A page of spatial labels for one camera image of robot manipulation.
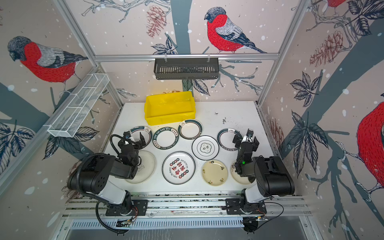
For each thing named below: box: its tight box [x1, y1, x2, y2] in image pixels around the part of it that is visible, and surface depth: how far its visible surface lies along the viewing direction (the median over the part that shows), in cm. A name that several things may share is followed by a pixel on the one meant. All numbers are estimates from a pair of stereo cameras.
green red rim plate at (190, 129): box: [177, 119, 203, 140], surface depth 107 cm
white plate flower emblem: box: [191, 135, 220, 161], surface depth 97 cm
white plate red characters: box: [161, 151, 196, 185], surface depth 88 cm
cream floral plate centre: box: [202, 159, 228, 187], surface depth 87 cm
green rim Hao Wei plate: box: [152, 126, 179, 150], surface depth 103 cm
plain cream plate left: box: [125, 150, 157, 184], surface depth 89 cm
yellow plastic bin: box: [144, 91, 196, 126], surface depth 120 cm
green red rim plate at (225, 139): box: [217, 128, 239, 152], surface depth 103 cm
